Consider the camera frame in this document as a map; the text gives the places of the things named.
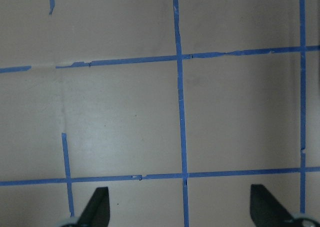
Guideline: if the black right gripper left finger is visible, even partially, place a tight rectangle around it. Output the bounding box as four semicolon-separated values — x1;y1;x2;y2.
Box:
77;187;111;227

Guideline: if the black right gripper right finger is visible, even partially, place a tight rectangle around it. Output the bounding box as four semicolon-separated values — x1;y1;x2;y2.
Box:
250;184;294;227

